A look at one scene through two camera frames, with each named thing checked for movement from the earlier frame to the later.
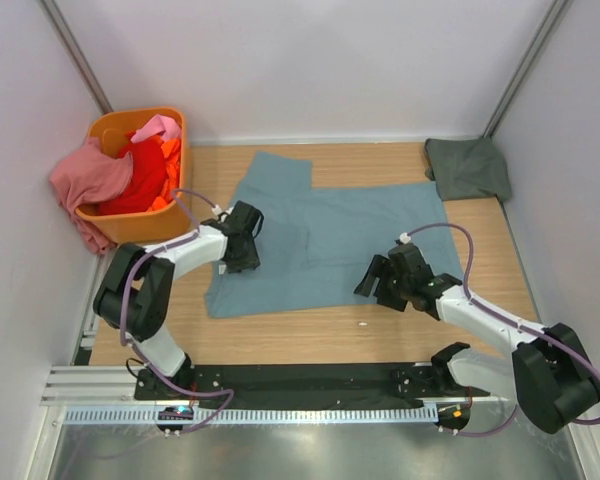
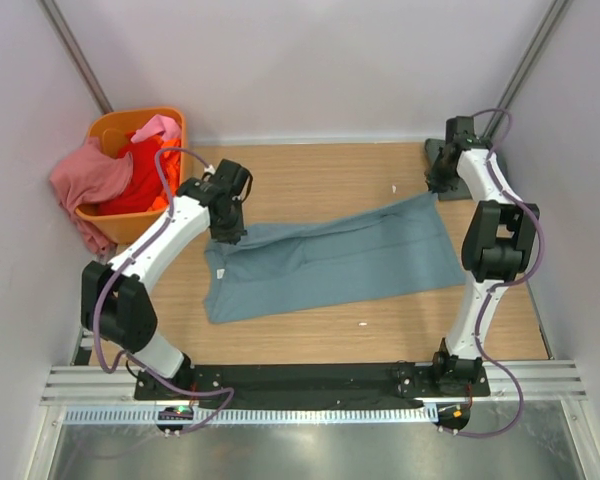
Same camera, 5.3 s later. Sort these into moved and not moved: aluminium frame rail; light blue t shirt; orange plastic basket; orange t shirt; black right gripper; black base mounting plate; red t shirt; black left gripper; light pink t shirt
Moved: black left gripper; light blue t shirt; black right gripper
Not moved: orange t shirt; red t shirt; aluminium frame rail; light pink t shirt; orange plastic basket; black base mounting plate
